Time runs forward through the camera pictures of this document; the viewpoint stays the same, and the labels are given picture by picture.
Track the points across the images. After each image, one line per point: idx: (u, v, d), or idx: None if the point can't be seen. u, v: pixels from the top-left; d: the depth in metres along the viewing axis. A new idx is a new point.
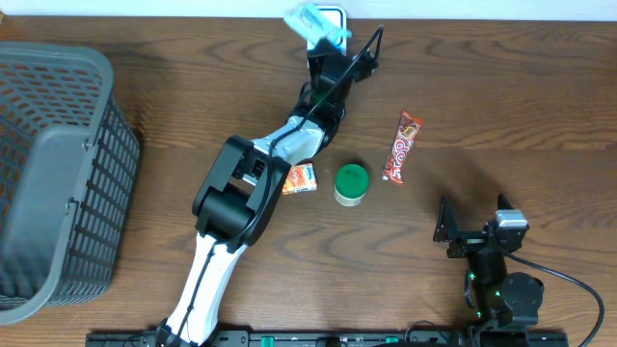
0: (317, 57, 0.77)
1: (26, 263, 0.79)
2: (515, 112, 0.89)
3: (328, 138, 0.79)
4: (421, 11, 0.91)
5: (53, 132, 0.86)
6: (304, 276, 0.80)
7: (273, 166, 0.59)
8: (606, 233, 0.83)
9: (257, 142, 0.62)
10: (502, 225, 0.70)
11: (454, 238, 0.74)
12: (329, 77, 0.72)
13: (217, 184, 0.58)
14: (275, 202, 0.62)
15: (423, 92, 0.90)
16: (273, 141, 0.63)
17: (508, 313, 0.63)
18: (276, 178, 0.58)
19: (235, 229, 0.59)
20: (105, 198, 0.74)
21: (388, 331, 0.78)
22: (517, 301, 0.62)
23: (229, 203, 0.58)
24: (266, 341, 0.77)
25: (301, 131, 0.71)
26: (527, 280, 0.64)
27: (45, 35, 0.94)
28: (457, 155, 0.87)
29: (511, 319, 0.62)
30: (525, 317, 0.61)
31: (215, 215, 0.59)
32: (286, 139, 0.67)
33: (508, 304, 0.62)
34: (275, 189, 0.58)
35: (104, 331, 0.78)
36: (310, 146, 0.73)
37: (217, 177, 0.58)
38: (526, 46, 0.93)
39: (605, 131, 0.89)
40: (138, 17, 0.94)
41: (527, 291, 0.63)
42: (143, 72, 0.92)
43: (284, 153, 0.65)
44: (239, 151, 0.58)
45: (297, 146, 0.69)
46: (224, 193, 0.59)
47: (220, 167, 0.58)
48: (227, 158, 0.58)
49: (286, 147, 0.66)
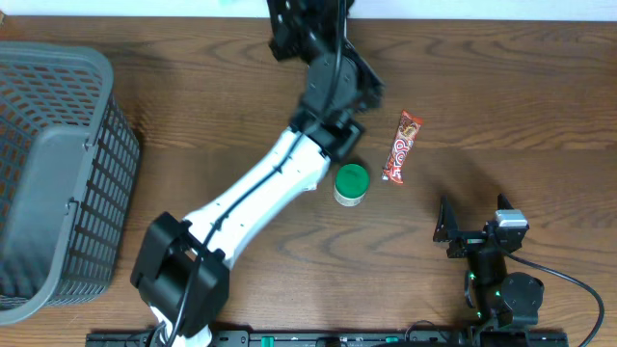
0: (291, 40, 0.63)
1: (26, 263, 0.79)
2: (515, 112, 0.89)
3: (339, 152, 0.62)
4: (421, 10, 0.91)
5: (53, 133, 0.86)
6: (304, 276, 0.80)
7: (204, 261, 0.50)
8: (605, 233, 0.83)
9: (202, 219, 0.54)
10: (502, 225, 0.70)
11: (454, 238, 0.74)
12: (308, 106, 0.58)
13: (147, 266, 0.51)
14: (218, 298, 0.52)
15: (423, 92, 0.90)
16: (226, 214, 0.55)
17: (509, 313, 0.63)
18: (205, 278, 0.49)
19: (169, 317, 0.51)
20: (105, 198, 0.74)
21: (388, 331, 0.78)
22: (517, 300, 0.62)
23: (164, 288, 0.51)
24: (265, 341, 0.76)
25: (279, 173, 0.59)
26: (527, 280, 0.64)
27: (44, 35, 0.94)
28: (457, 155, 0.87)
29: (511, 319, 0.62)
30: (525, 317, 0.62)
31: (153, 294, 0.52)
32: (251, 201, 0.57)
33: (508, 304, 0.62)
34: (205, 288, 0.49)
35: (104, 331, 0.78)
36: (308, 178, 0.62)
37: (148, 260, 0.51)
38: (526, 45, 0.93)
39: (605, 131, 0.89)
40: (139, 17, 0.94)
41: (526, 291, 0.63)
42: (143, 72, 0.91)
43: (239, 229, 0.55)
44: (166, 239, 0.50)
45: (274, 196, 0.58)
46: (156, 278, 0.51)
47: (151, 250, 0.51)
48: (154, 244, 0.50)
49: (242, 223, 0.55)
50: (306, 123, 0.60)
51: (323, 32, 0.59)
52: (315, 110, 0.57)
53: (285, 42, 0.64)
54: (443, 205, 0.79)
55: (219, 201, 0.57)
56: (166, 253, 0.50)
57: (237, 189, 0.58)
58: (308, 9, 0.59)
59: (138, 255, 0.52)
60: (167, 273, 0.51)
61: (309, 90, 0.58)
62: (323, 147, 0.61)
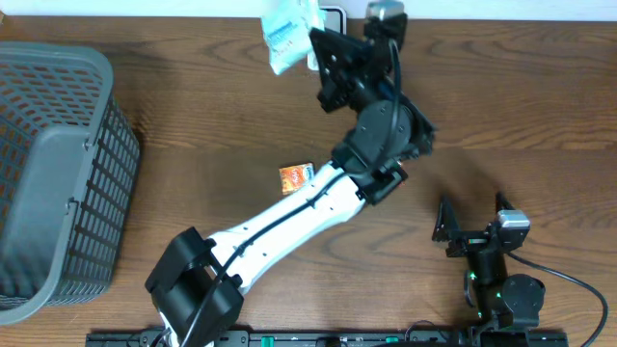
0: (337, 88, 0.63)
1: (26, 263, 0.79)
2: (515, 112, 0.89)
3: (378, 196, 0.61)
4: (421, 10, 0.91)
5: (53, 133, 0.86)
6: (304, 276, 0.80)
7: (222, 285, 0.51)
8: (605, 233, 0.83)
9: (229, 240, 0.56)
10: (505, 226, 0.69)
11: (455, 239, 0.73)
12: (357, 149, 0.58)
13: (166, 276, 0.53)
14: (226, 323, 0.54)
15: (423, 92, 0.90)
16: (248, 242, 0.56)
17: (509, 315, 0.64)
18: (220, 303, 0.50)
19: (175, 330, 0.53)
20: (105, 198, 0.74)
21: (388, 331, 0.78)
22: (518, 303, 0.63)
23: (176, 300, 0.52)
24: (266, 341, 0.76)
25: (310, 207, 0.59)
26: (528, 282, 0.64)
27: (44, 34, 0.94)
28: (457, 155, 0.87)
29: (511, 321, 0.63)
30: (526, 319, 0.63)
31: (165, 305, 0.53)
32: (276, 232, 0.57)
33: (509, 306, 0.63)
34: (218, 312, 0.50)
35: (104, 332, 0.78)
36: (337, 216, 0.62)
37: (169, 271, 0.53)
38: (526, 45, 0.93)
39: (605, 131, 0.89)
40: (139, 16, 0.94)
41: (527, 293, 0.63)
42: (143, 71, 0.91)
43: (261, 260, 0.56)
44: (190, 255, 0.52)
45: (301, 231, 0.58)
46: (172, 288, 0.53)
47: (174, 262, 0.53)
48: (177, 257, 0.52)
49: (264, 252, 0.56)
50: (347, 159, 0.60)
51: (371, 79, 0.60)
52: (363, 154, 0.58)
53: (330, 91, 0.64)
54: (443, 205, 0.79)
55: (247, 226, 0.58)
56: (186, 267, 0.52)
57: (266, 217, 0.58)
58: (354, 60, 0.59)
59: (161, 262, 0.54)
60: (181, 286, 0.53)
61: (360, 133, 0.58)
62: (361, 188, 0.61)
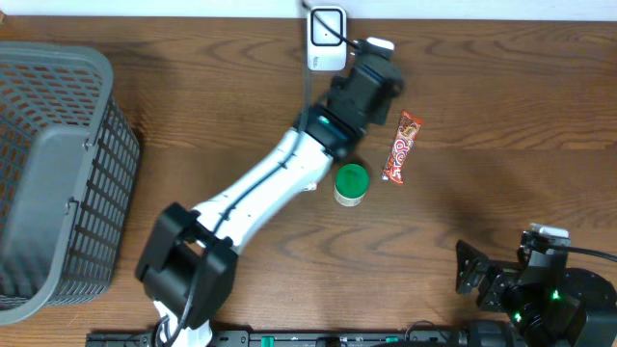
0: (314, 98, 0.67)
1: (26, 263, 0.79)
2: (515, 112, 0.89)
3: (343, 152, 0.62)
4: (422, 10, 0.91)
5: (53, 133, 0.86)
6: (304, 276, 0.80)
7: (215, 250, 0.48)
8: (606, 233, 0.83)
9: (207, 210, 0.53)
10: (543, 233, 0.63)
11: (486, 270, 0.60)
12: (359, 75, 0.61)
13: (151, 258, 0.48)
14: (225, 290, 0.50)
15: (424, 92, 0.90)
16: (227, 209, 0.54)
17: (577, 316, 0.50)
18: (218, 267, 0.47)
19: (174, 306, 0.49)
20: (105, 198, 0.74)
21: (388, 331, 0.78)
22: (582, 293, 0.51)
23: (169, 280, 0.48)
24: (266, 341, 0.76)
25: (283, 170, 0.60)
26: (587, 276, 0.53)
27: (44, 35, 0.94)
28: (457, 155, 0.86)
29: (584, 319, 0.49)
30: (600, 314, 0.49)
31: (157, 286, 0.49)
32: (254, 197, 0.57)
33: (573, 299, 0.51)
34: (217, 277, 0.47)
35: (104, 331, 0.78)
36: (308, 179, 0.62)
37: (153, 253, 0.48)
38: (526, 45, 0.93)
39: (606, 131, 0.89)
40: (139, 17, 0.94)
41: (589, 286, 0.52)
42: (144, 71, 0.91)
43: (247, 220, 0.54)
44: (176, 227, 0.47)
45: (277, 190, 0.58)
46: (162, 270, 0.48)
47: (156, 242, 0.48)
48: (161, 235, 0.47)
49: (249, 213, 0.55)
50: (309, 125, 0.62)
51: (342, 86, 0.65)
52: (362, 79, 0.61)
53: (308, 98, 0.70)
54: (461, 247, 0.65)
55: (227, 195, 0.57)
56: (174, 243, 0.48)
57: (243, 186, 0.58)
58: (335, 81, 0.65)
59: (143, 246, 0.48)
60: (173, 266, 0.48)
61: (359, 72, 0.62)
62: (328, 146, 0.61)
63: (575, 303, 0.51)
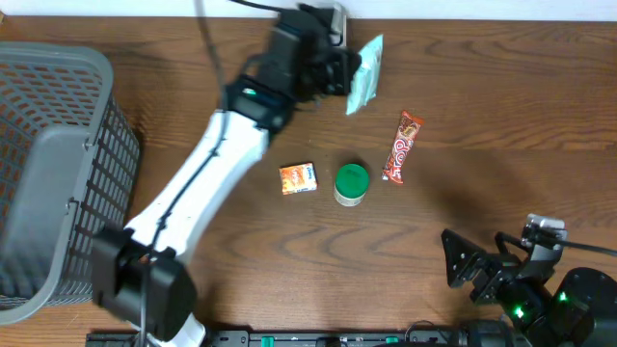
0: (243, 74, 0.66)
1: (26, 263, 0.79)
2: (515, 112, 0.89)
3: (280, 120, 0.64)
4: (422, 10, 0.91)
5: (53, 133, 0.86)
6: (304, 276, 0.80)
7: (157, 261, 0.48)
8: (606, 232, 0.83)
9: (144, 226, 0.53)
10: (545, 226, 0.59)
11: (484, 262, 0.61)
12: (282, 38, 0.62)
13: (101, 282, 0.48)
14: (184, 294, 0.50)
15: (424, 92, 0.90)
16: (163, 219, 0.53)
17: (584, 320, 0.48)
18: (161, 279, 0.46)
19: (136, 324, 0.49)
20: (105, 198, 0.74)
21: (388, 331, 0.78)
22: (591, 298, 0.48)
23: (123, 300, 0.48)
24: (266, 341, 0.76)
25: (216, 158, 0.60)
26: (598, 277, 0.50)
27: (44, 35, 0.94)
28: (457, 155, 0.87)
29: (592, 326, 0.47)
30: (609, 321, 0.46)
31: (116, 308, 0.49)
32: (191, 195, 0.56)
33: (581, 303, 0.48)
34: (166, 289, 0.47)
35: (104, 332, 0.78)
36: (247, 158, 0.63)
37: (101, 279, 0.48)
38: (526, 45, 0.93)
39: (606, 131, 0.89)
40: (139, 17, 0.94)
41: (600, 288, 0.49)
42: (144, 71, 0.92)
43: (188, 223, 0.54)
44: (114, 251, 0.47)
45: (214, 177, 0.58)
46: (117, 293, 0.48)
47: (99, 267, 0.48)
48: (101, 259, 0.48)
49: (188, 214, 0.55)
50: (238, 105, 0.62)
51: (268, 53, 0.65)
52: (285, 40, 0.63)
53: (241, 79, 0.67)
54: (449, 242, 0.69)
55: (159, 200, 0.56)
56: (117, 264, 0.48)
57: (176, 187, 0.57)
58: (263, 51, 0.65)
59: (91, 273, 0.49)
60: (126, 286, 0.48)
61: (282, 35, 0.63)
62: (260, 122, 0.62)
63: (581, 306, 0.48)
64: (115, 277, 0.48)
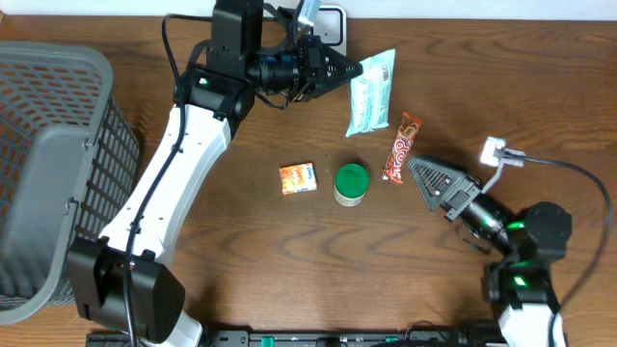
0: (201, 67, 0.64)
1: (26, 263, 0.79)
2: (515, 112, 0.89)
3: (240, 106, 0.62)
4: (422, 9, 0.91)
5: (53, 133, 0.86)
6: (304, 275, 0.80)
7: (135, 266, 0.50)
8: (605, 232, 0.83)
9: (116, 232, 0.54)
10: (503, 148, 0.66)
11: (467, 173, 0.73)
12: (226, 15, 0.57)
13: (85, 294, 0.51)
14: (169, 294, 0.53)
15: (424, 91, 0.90)
16: (134, 223, 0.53)
17: (533, 248, 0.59)
18: (141, 280, 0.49)
19: (124, 328, 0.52)
20: (105, 198, 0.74)
21: (388, 331, 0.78)
22: (541, 233, 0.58)
23: (109, 306, 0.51)
24: (266, 341, 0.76)
25: (179, 154, 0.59)
26: (555, 212, 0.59)
27: (43, 34, 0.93)
28: (457, 155, 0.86)
29: (536, 253, 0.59)
30: (549, 249, 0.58)
31: (104, 316, 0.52)
32: (159, 195, 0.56)
33: (532, 237, 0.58)
34: (145, 288, 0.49)
35: (104, 332, 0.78)
36: (213, 150, 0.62)
37: (83, 290, 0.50)
38: (526, 45, 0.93)
39: (605, 131, 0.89)
40: (139, 16, 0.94)
41: (552, 221, 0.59)
42: (143, 71, 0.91)
43: (160, 224, 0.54)
44: (91, 261, 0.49)
45: (180, 173, 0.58)
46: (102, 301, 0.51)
47: (80, 280, 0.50)
48: (80, 272, 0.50)
49: (160, 216, 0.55)
50: (193, 94, 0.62)
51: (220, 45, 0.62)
52: (231, 17, 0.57)
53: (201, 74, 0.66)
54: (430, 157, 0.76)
55: (129, 205, 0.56)
56: (96, 274, 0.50)
57: (143, 189, 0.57)
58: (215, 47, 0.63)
59: (73, 287, 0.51)
60: (111, 293, 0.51)
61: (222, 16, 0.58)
62: (217, 111, 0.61)
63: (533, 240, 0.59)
64: (97, 285, 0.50)
